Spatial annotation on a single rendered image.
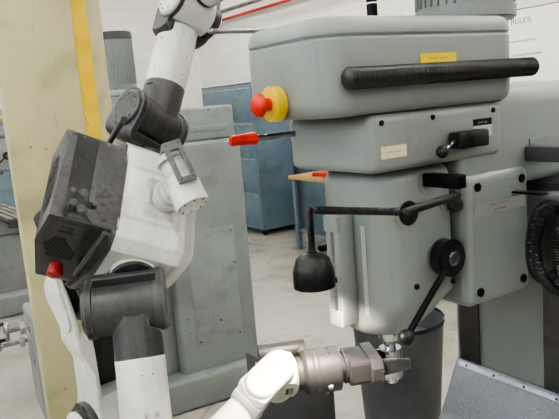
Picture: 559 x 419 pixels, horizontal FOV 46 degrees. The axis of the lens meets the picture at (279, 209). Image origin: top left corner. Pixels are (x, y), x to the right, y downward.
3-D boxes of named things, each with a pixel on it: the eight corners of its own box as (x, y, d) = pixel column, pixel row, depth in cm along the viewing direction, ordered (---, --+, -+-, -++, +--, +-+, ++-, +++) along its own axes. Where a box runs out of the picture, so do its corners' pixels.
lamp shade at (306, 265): (285, 290, 111) (283, 255, 110) (305, 278, 117) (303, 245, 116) (324, 293, 107) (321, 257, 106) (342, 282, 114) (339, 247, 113)
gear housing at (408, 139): (373, 175, 108) (370, 115, 107) (290, 169, 128) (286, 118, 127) (505, 153, 126) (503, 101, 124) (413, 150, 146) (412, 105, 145)
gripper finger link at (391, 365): (409, 370, 130) (379, 374, 129) (408, 355, 130) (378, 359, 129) (412, 373, 128) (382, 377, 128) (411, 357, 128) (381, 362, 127)
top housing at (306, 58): (327, 120, 101) (319, 12, 98) (241, 122, 123) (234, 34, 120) (521, 99, 126) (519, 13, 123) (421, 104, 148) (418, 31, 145)
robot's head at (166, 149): (168, 202, 126) (172, 185, 119) (150, 164, 128) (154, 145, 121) (198, 192, 128) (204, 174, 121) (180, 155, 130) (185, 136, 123)
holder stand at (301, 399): (299, 449, 159) (292, 372, 156) (250, 417, 177) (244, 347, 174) (337, 432, 166) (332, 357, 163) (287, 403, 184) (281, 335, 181)
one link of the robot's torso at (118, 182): (0, 314, 133) (49, 236, 108) (32, 179, 152) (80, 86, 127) (138, 342, 147) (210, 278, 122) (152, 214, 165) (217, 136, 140)
